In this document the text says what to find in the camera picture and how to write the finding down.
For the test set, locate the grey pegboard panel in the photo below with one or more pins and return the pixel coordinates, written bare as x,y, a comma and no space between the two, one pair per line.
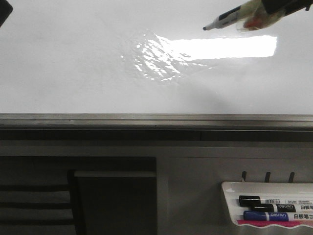
189,176

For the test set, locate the black slatted chair back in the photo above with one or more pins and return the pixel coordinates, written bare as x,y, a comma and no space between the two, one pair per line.
74,205

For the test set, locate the black capped whiteboard marker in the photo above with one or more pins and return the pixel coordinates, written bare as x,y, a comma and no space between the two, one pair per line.
247,200

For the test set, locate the taped black whiteboard marker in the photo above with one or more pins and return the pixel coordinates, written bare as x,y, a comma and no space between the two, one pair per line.
249,16

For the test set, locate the white whiteboard with aluminium frame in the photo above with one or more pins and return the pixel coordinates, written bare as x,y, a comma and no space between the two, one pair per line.
85,69

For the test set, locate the white plastic marker tray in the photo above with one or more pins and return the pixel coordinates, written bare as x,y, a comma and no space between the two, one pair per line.
232,190

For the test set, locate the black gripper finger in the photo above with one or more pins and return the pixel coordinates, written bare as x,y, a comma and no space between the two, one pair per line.
5,10
289,6

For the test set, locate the pink whiteboard marker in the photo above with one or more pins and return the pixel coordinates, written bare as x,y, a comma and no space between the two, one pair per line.
288,224

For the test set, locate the blue capped whiteboard marker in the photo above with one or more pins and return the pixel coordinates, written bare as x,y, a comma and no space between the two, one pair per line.
277,216

